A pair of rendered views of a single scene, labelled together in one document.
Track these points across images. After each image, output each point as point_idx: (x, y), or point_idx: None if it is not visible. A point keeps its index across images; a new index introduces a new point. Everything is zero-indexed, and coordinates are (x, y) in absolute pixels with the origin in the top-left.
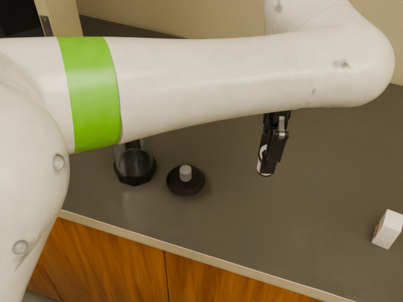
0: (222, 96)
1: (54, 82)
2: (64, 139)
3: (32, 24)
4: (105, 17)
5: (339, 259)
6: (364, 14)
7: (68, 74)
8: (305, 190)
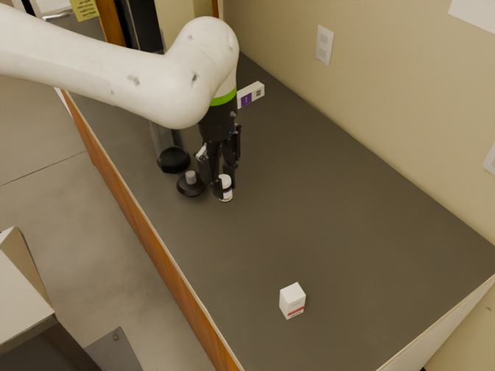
0: (42, 65)
1: None
2: None
3: None
4: (258, 59)
5: (242, 299)
6: (429, 123)
7: None
8: (269, 240)
